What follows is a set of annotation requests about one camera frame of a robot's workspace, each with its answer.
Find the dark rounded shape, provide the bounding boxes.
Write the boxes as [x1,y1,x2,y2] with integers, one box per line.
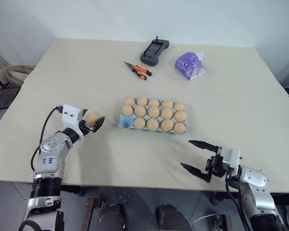
[155,204,184,231]
[99,203,126,231]

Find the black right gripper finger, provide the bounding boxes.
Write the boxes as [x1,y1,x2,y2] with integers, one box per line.
[188,140,218,153]
[180,162,212,184]

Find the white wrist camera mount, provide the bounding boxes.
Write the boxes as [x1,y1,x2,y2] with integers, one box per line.
[62,104,85,141]
[216,145,242,174]

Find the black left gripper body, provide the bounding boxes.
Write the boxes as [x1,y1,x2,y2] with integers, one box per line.
[78,119,95,137]

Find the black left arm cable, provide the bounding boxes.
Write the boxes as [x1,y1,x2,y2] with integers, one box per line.
[30,105,65,174]

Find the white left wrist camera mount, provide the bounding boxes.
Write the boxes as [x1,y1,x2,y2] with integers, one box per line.
[62,104,85,141]

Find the purple tissue pack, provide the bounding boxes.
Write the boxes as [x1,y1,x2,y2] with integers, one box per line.
[175,50,207,81]

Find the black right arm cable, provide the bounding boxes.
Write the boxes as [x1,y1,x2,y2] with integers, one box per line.
[225,177,247,231]

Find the orange black pliers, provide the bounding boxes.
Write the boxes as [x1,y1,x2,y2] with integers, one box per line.
[124,61,153,81]

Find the blue egg carton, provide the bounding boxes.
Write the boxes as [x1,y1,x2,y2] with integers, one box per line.
[118,96,189,135]

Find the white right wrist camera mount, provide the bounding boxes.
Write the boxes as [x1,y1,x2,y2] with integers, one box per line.
[216,145,242,174]

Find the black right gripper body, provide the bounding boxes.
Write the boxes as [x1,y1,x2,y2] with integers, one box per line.
[205,152,228,179]

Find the rusty metal frame bar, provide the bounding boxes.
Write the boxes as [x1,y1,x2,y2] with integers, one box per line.
[86,197,105,231]

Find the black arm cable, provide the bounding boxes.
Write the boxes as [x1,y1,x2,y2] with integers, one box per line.
[30,105,65,174]
[225,177,247,231]

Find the white coiled hose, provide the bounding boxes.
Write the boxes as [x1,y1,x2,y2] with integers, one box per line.
[0,63,36,89]

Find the dark grey remote controller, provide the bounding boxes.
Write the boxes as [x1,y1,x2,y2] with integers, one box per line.
[140,36,170,67]

